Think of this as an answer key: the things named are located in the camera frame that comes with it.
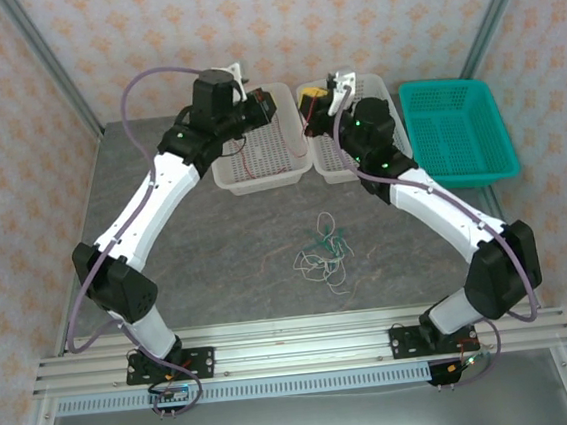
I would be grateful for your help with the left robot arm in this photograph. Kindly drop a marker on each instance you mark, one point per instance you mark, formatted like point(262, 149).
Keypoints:
point(161, 194)

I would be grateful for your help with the aluminium frame post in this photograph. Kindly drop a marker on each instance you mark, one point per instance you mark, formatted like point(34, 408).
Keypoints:
point(54, 69)
point(495, 11)

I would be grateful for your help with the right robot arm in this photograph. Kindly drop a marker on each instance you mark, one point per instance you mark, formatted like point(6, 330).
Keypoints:
point(439, 207)

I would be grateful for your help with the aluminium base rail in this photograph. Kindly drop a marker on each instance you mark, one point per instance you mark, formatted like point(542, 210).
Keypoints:
point(301, 346)

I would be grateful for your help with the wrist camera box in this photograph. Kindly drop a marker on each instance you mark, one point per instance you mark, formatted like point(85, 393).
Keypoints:
point(343, 78)
point(236, 71)

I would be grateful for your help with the small electronics board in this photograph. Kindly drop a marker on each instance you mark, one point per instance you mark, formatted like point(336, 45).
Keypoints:
point(173, 395)
point(471, 361)

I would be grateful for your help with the white plastic basket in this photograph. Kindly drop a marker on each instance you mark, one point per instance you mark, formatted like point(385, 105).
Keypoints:
point(331, 160)
point(267, 149)

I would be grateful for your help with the teal plastic basket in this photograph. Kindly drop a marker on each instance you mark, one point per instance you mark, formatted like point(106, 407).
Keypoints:
point(461, 130)

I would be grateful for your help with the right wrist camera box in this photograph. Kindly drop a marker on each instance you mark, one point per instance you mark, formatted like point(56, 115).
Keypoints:
point(343, 78)

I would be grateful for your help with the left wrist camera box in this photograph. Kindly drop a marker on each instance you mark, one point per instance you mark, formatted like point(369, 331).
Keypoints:
point(236, 71)

